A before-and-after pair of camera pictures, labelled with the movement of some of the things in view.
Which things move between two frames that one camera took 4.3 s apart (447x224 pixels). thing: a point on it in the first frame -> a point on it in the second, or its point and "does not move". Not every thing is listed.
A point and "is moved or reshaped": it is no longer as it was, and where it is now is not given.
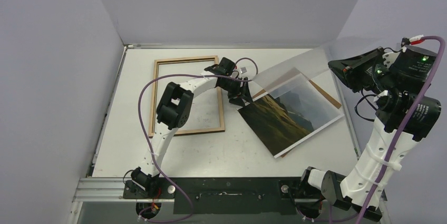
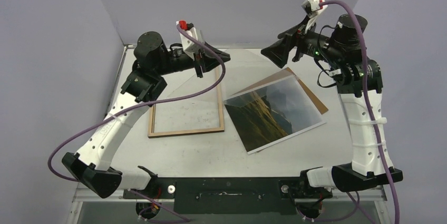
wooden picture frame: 153,106 does not move
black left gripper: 235,98 -> 211,60
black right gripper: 352,72 -> 298,45
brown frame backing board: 297,76 -> 279,75
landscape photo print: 290,115 is moved or reshaped
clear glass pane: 304,86 is moved or reshaped
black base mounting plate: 229,196 does not move
